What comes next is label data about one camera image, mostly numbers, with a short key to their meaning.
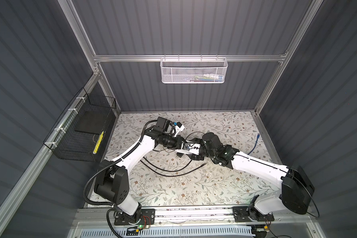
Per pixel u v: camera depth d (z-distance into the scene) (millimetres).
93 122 773
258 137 1049
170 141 709
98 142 694
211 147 628
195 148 679
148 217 724
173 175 879
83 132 737
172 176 868
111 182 439
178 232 771
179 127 761
